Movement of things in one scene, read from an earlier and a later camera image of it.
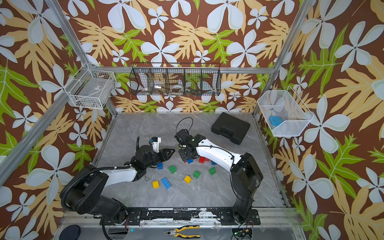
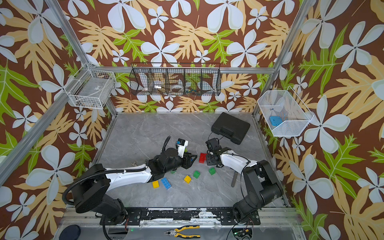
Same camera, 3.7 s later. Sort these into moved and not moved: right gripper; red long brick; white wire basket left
Moved: right gripper
Not moved: white wire basket left; red long brick
